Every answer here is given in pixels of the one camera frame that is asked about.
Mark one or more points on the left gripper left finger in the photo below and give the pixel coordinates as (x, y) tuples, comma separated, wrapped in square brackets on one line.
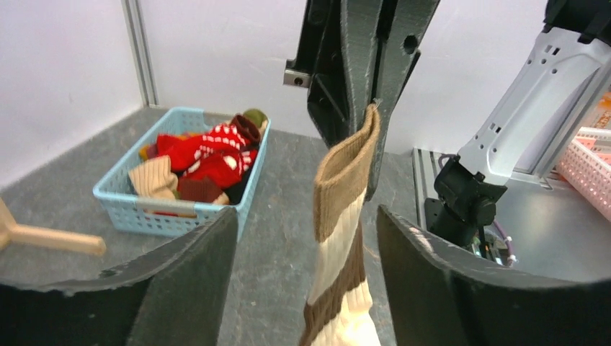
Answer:
[(172, 295)]

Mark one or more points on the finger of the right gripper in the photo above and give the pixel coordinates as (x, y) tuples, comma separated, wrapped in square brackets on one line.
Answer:
[(380, 47), (321, 66)]

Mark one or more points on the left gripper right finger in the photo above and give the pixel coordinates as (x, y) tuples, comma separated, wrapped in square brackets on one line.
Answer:
[(441, 294)]

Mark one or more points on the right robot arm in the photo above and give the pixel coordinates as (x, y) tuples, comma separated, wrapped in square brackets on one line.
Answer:
[(568, 56)]

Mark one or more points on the brown tan socks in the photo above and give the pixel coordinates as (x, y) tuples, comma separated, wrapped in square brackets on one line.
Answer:
[(154, 179)]

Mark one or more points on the wooden hanger stand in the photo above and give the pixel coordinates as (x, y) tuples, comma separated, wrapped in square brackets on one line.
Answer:
[(11, 231)]

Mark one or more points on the light blue plastic basket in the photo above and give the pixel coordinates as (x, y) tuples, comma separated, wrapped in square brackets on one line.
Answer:
[(130, 212)]

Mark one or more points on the red white patterned sock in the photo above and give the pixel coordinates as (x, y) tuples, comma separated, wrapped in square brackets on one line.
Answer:
[(223, 154)]

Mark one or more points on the pink plastic basket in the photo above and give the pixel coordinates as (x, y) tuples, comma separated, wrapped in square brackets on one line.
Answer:
[(585, 164)]

